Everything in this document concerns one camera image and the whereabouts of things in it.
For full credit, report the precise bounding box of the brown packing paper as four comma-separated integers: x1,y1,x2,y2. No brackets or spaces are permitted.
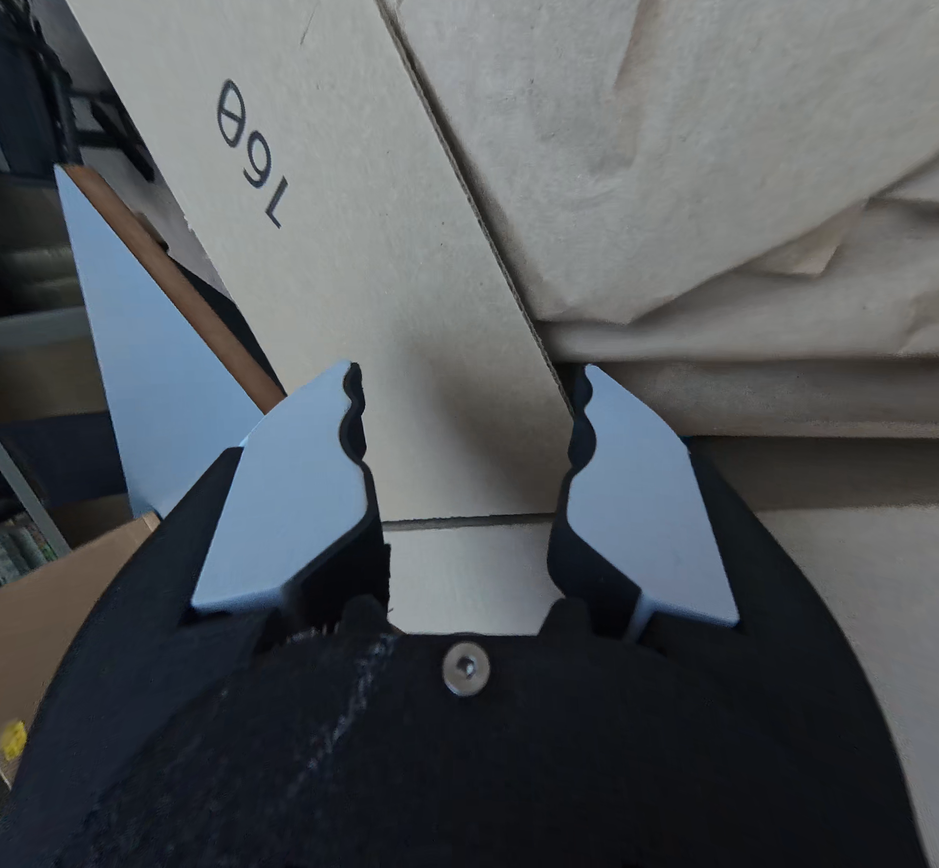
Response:
363,0,939,438

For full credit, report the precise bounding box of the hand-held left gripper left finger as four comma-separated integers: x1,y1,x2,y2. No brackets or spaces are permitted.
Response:
191,360,390,634

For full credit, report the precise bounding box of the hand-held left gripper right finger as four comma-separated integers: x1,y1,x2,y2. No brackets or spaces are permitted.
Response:
547,363,740,643

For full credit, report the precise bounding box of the cardboard box with yellow sticker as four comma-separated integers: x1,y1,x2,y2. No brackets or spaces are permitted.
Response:
0,514,161,790

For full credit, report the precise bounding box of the printed cardboard box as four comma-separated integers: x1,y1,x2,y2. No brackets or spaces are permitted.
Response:
35,0,939,868

